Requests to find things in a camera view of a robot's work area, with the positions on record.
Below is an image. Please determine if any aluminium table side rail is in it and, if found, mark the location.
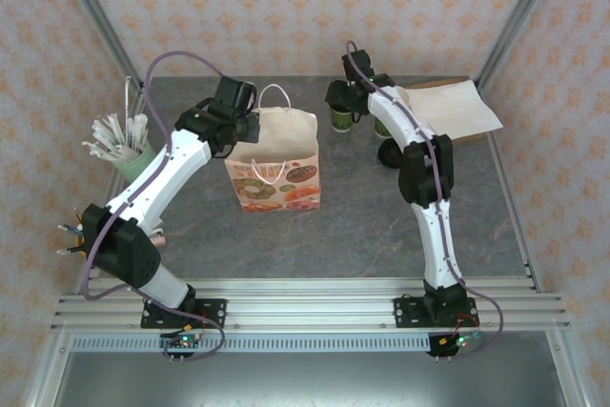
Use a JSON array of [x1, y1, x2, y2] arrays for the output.
[[484, 86, 544, 294]]

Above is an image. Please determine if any pale green straw cup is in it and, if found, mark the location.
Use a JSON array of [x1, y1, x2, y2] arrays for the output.
[[112, 142, 156, 184]]

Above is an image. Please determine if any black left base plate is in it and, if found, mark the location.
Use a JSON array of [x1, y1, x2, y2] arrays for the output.
[[140, 297, 228, 330]]

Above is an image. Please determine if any stack of black cup lids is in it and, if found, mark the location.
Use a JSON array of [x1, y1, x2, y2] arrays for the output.
[[378, 138, 405, 171]]

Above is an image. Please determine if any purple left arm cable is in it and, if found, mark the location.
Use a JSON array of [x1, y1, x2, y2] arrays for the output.
[[83, 50, 226, 363]]

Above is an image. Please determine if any grey metal panel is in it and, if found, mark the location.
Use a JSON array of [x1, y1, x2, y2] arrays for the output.
[[26, 330, 590, 407]]

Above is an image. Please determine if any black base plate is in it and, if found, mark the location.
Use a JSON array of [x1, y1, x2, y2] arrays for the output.
[[393, 296, 479, 330], [140, 297, 228, 330]]

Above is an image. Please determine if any white napkin stack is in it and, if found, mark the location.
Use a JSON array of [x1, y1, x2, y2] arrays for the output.
[[407, 78, 504, 140]]

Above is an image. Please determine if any green coffee cup black lid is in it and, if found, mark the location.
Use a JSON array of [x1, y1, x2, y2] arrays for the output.
[[330, 101, 356, 134]]

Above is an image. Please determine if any wide paper wrapped straw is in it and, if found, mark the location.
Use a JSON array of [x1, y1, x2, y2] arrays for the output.
[[132, 112, 151, 151]]

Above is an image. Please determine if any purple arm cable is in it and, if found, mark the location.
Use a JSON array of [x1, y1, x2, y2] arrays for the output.
[[344, 39, 505, 360], [83, 50, 226, 363]]

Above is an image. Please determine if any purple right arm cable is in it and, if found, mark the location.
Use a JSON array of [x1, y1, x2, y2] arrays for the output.
[[344, 39, 505, 360]]

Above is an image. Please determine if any grey slotted cable duct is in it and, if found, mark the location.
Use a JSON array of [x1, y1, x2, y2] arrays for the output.
[[70, 335, 434, 354]]

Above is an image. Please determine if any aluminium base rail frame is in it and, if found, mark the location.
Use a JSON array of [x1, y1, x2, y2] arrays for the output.
[[50, 276, 573, 332]]

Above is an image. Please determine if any donut print paper bag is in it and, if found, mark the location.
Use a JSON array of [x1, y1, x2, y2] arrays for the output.
[[224, 84, 321, 214]]

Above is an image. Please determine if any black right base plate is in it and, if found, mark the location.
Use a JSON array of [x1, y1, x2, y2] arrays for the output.
[[393, 296, 479, 330]]

